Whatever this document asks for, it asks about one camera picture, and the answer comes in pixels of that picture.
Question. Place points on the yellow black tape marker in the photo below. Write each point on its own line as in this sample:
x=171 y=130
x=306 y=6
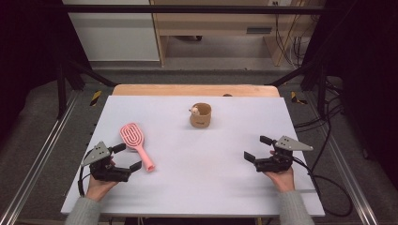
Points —
x=95 y=98
x=294 y=97

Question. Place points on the aluminium floor rail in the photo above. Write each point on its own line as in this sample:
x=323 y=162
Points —
x=37 y=162
x=347 y=175

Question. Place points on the white cabinet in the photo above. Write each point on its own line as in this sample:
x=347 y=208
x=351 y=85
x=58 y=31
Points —
x=115 y=34

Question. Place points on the black horizontal frame bar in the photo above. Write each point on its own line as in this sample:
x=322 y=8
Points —
x=187 y=9

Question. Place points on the wooden table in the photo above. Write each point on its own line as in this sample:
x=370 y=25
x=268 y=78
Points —
x=175 y=90

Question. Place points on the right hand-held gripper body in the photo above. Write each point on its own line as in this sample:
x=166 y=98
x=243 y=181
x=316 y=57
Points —
x=275 y=163

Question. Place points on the pink hairbrush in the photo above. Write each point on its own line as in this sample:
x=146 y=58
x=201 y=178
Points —
x=142 y=153

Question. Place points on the light wooden desk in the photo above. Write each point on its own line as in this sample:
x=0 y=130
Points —
x=212 y=23

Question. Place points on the black curtain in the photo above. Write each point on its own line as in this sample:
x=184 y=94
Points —
x=369 y=78
x=28 y=56

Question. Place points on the black metal frame stand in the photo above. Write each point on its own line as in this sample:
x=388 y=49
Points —
x=321 y=90
x=61 y=93

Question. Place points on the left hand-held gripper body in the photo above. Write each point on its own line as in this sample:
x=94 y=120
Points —
x=108 y=172

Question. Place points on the person's right hand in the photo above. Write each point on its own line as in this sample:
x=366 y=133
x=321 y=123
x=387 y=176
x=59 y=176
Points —
x=283 y=181

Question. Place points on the person's left hand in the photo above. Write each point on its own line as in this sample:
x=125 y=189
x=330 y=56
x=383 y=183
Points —
x=97 y=187

